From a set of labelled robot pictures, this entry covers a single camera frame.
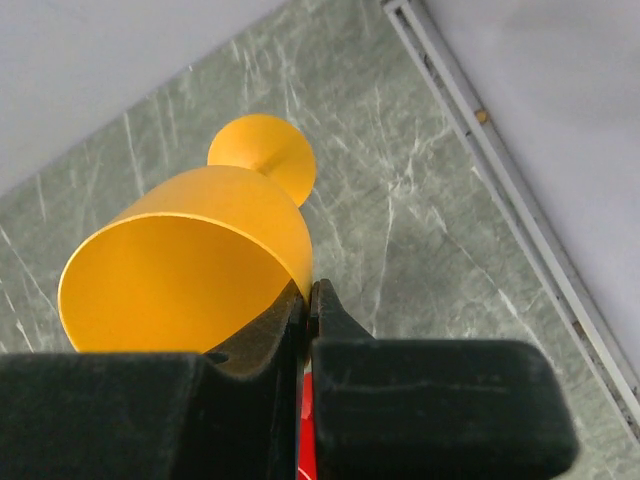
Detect orange plastic wine glass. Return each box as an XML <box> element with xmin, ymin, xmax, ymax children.
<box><xmin>58</xmin><ymin>114</ymin><xmax>316</xmax><ymax>353</ymax></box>

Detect aluminium frame rail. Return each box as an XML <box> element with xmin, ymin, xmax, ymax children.
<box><xmin>382</xmin><ymin>1</ymin><xmax>639</xmax><ymax>440</ymax></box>

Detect red plastic wine glass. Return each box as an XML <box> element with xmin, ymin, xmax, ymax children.
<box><xmin>298</xmin><ymin>373</ymin><xmax>317</xmax><ymax>480</ymax></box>

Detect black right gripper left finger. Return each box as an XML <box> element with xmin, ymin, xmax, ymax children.
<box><xmin>1</xmin><ymin>285</ymin><xmax>305</xmax><ymax>479</ymax></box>

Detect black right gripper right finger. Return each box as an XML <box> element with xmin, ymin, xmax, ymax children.
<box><xmin>310</xmin><ymin>279</ymin><xmax>580</xmax><ymax>479</ymax></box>

